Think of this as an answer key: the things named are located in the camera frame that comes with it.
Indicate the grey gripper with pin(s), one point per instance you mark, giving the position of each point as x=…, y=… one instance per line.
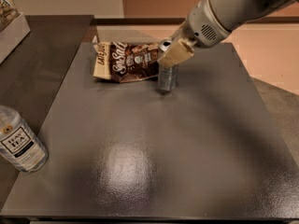
x=204, y=24

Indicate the silver redbull can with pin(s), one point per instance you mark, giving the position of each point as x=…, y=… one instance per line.
x=167, y=78

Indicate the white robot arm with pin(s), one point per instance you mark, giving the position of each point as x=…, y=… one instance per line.
x=234, y=13

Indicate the brown chip bag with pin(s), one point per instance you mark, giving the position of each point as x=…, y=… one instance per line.
x=126, y=62

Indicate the white snack box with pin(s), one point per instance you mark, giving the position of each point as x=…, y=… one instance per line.
x=13, y=28

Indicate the clear tea bottle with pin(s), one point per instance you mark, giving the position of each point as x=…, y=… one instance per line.
x=18, y=143

